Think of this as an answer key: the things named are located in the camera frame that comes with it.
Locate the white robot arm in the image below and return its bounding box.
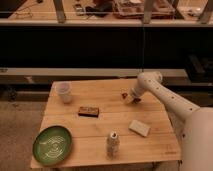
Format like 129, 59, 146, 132
127, 71, 213, 171

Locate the white sponge block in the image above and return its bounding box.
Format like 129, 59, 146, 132
129, 120, 150, 137

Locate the wooden folding table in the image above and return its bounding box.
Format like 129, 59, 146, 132
41, 79, 181, 168

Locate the brown rectangular box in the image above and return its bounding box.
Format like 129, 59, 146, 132
78, 107, 99, 117

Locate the translucent plastic cup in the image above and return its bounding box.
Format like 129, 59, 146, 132
56, 82, 72, 104

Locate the cluttered tray on bench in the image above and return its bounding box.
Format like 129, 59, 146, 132
113, 0, 175, 18

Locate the green plate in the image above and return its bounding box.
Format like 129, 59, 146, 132
32, 125, 72, 166

